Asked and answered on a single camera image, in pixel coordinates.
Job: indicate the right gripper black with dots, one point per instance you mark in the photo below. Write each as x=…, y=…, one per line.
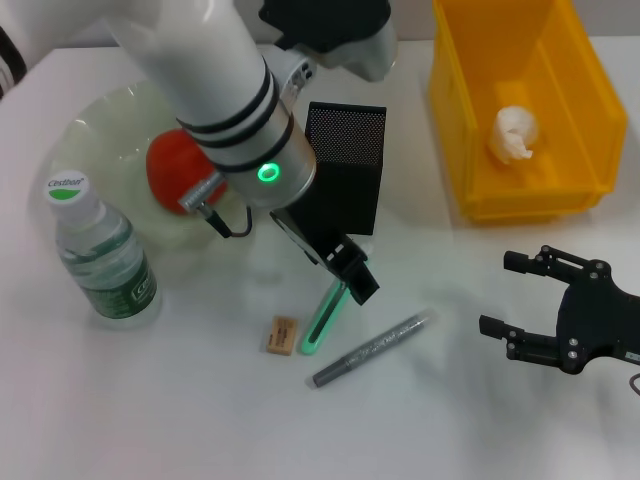
x=600, y=320

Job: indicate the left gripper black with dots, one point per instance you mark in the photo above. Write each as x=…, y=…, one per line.
x=320, y=235

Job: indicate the green utility knife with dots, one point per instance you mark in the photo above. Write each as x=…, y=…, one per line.
x=320, y=325

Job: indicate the grey marker pen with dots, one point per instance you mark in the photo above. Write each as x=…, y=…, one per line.
x=370, y=350

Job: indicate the tan eraser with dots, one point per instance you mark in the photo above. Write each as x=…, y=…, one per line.
x=282, y=336

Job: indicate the white paper ball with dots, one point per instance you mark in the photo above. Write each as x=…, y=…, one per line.
x=515, y=132

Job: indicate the clear green-label water bottle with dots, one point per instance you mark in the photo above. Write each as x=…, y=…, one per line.
x=100, y=260

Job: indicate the black mesh pen holder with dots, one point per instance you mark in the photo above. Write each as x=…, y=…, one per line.
x=350, y=150

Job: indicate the green glass fruit plate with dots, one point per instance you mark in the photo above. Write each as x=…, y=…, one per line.
x=110, y=135

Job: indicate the yellow plastic bin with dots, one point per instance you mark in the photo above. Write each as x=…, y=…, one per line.
x=575, y=100

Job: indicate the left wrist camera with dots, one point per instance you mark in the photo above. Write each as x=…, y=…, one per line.
x=340, y=25

